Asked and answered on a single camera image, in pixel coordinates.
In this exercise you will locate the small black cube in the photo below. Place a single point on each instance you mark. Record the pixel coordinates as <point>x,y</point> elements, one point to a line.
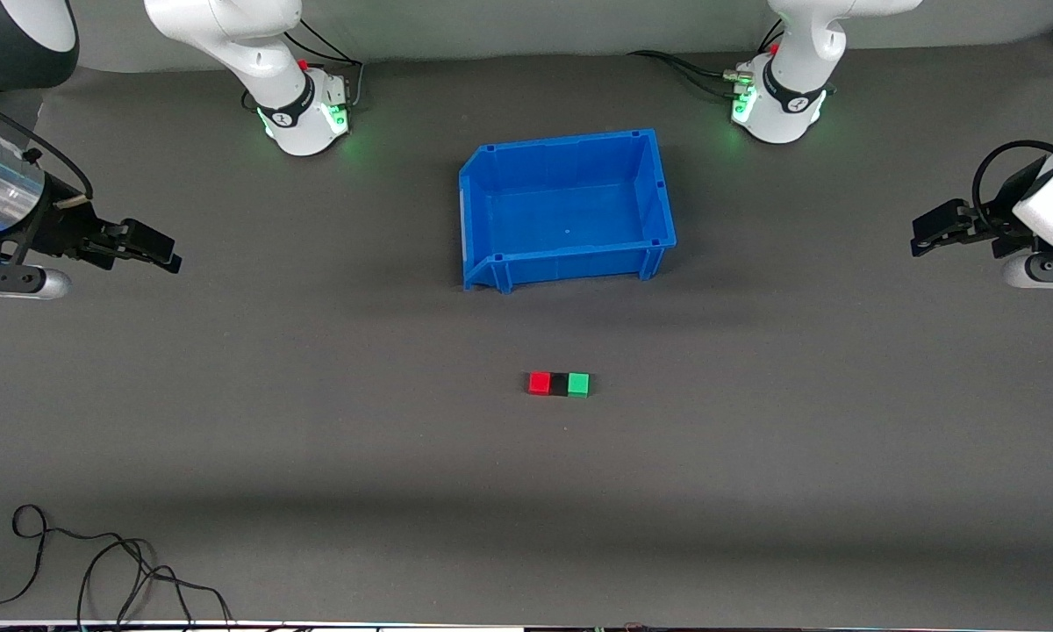
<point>560,384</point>

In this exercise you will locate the small red cube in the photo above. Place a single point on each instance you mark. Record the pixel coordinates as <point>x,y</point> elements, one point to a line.
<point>540,383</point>

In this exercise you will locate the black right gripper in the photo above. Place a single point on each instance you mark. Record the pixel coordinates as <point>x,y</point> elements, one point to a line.
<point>55,226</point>

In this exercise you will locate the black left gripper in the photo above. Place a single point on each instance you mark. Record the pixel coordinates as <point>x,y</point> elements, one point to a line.
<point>988,223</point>

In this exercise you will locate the blue plastic storage bin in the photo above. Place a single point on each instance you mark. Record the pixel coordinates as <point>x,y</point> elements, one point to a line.
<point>570,215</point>

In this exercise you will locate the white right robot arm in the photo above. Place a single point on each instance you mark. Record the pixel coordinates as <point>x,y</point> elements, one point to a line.
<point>263,53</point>

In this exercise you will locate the small green cube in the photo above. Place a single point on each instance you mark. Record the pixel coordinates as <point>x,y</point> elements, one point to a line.
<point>578,384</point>

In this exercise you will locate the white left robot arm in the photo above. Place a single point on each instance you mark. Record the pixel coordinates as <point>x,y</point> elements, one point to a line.
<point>794,53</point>

